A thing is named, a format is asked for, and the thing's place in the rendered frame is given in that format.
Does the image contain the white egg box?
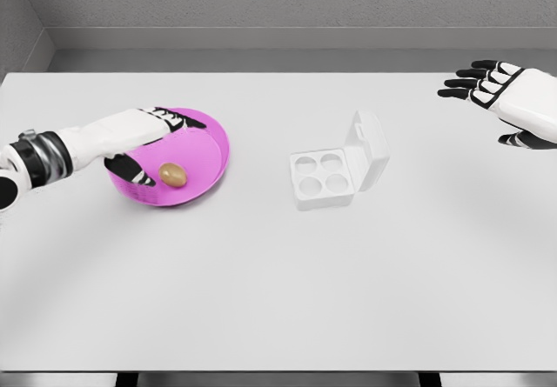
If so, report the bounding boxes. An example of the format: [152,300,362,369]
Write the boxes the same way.
[289,109,391,212]

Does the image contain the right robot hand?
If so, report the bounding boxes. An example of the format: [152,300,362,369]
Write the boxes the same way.
[437,59,557,150]

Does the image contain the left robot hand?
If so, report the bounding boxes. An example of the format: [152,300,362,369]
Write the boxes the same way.
[96,106,209,187]

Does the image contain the brown egg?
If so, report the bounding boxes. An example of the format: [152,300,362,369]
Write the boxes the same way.
[158,162,189,188]

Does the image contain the pink round basket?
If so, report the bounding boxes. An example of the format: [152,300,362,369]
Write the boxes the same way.
[103,107,231,208]

